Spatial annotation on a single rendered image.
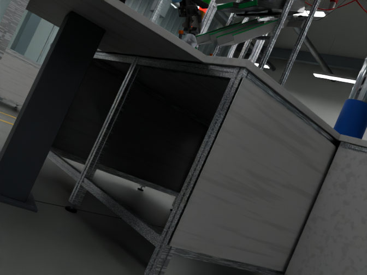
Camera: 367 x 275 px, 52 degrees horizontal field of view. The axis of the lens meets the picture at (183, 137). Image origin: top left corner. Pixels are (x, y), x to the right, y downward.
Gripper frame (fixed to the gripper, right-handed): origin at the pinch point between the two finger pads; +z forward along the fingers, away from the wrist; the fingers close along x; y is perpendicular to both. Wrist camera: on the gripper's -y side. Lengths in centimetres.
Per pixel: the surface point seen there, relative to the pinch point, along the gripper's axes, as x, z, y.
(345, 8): -399, 77, -795
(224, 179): 75, 43, 53
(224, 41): 35.9, 2.0, 12.1
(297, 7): 52, -8, -20
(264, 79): 75, 11, 30
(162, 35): 49, -8, 53
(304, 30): 53, 3, -23
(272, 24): 50, -3, -4
